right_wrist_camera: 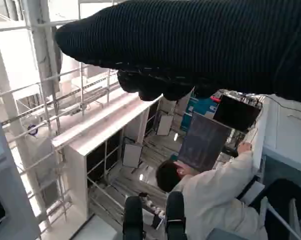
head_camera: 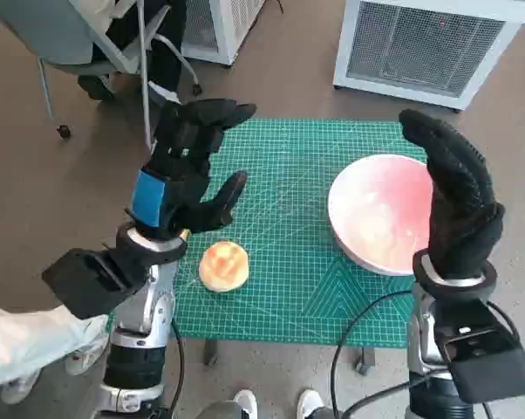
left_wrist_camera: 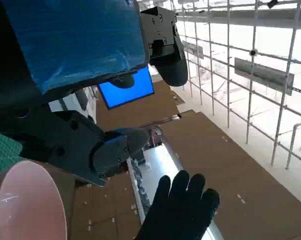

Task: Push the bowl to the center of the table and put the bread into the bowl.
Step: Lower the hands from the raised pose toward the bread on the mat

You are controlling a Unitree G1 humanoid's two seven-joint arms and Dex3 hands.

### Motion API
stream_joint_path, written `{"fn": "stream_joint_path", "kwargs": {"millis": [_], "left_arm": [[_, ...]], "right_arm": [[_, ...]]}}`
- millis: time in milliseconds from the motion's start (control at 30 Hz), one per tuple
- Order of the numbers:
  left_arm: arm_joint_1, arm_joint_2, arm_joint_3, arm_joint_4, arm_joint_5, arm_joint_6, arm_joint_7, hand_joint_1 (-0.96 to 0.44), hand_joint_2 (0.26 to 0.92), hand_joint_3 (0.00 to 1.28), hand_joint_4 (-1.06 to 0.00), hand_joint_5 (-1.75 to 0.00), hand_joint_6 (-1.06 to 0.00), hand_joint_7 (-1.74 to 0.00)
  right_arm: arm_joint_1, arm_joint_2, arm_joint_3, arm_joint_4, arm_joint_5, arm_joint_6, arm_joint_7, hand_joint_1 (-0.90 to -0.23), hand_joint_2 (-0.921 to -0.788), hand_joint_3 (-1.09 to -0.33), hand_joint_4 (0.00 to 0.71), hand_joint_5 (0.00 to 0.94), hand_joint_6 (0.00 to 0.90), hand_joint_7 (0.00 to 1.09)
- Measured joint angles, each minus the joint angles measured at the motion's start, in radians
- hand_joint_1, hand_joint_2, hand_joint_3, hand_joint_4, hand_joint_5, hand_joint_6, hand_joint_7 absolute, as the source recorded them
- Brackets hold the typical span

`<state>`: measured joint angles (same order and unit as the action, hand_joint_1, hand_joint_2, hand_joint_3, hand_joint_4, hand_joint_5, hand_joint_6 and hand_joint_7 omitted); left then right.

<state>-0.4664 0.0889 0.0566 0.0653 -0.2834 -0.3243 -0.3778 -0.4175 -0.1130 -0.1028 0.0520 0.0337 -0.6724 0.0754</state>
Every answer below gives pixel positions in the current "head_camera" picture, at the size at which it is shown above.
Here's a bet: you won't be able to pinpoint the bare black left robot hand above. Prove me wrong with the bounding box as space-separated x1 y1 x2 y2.
125 99 258 241

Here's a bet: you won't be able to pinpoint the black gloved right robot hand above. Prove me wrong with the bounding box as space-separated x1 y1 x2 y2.
398 108 506 280

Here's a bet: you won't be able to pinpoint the pink bowl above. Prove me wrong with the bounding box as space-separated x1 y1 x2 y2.
326 153 436 277

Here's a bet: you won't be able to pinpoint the round toy bread bun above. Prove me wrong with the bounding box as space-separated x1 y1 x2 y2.
199 238 251 292

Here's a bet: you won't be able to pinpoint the green cutting mat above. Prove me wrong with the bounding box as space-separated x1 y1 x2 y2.
106 116 430 350

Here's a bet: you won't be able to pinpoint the small white mesh cabinet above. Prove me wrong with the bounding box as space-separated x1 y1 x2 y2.
180 0 267 67

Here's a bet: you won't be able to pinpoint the large white mesh cabinet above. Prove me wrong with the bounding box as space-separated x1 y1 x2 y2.
331 0 522 113

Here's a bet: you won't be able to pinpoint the black table leg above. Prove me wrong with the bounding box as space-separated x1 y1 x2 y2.
203 338 220 367
353 347 377 375

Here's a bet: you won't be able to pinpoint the grey office chair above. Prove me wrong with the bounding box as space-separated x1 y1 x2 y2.
0 0 202 152

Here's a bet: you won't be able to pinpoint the white shoe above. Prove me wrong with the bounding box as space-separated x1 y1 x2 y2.
234 389 259 419
297 389 327 419

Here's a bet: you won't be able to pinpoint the short black right wrist cable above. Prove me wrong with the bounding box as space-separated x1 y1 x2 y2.
484 299 522 350

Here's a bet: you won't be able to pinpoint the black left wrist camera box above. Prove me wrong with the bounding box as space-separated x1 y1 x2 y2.
41 248 148 319

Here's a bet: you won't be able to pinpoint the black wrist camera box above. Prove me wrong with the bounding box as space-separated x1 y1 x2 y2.
41 248 148 319
434 300 525 405

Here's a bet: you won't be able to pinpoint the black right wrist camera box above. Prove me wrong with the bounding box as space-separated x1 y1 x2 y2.
434 300 525 405

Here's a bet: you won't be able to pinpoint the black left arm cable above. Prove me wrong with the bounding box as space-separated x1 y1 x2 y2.
169 320 188 411

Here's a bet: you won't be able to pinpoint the black right elbow cable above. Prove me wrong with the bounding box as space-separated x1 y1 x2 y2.
343 377 416 418

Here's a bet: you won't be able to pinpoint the long black right arm cable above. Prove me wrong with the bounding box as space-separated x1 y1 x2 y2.
331 290 416 419

